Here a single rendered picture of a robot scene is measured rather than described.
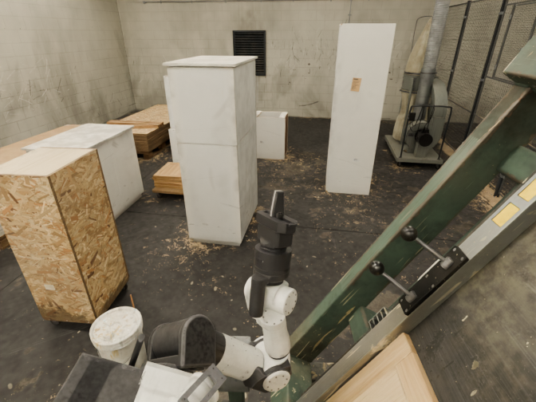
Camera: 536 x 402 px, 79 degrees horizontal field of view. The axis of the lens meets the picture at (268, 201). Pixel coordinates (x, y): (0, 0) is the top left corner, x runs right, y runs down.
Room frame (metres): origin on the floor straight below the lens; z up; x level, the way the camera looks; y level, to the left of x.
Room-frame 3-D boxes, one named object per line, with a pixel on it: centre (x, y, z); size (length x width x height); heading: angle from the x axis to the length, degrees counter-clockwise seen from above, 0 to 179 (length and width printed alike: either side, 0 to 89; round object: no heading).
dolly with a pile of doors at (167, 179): (4.10, 1.24, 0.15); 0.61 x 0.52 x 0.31; 170
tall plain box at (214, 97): (3.21, 0.48, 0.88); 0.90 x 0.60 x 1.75; 170
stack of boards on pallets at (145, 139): (6.62, 2.33, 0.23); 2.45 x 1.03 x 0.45; 170
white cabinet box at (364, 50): (4.30, -1.13, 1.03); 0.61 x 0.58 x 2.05; 170
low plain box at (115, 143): (3.53, 2.04, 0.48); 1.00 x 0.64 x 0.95; 170
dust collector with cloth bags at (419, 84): (5.59, -2.54, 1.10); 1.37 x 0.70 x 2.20; 170
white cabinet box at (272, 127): (5.61, -0.04, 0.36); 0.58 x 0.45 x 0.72; 80
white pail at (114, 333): (1.44, 0.94, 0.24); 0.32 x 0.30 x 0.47; 170
